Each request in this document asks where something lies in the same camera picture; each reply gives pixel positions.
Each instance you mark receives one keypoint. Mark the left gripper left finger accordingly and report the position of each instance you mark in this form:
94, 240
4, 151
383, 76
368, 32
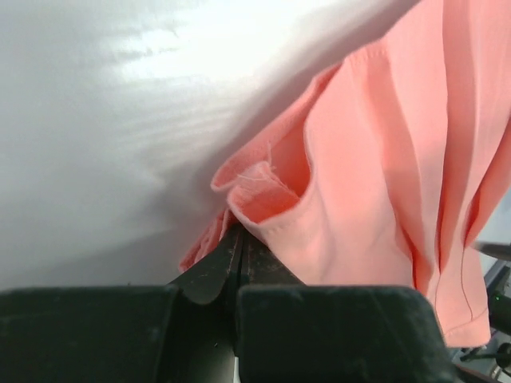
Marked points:
179, 332

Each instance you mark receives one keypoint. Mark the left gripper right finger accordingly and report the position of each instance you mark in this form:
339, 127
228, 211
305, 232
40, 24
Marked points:
289, 332

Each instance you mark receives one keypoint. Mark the pink pleated skirt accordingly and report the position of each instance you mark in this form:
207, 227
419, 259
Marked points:
388, 166

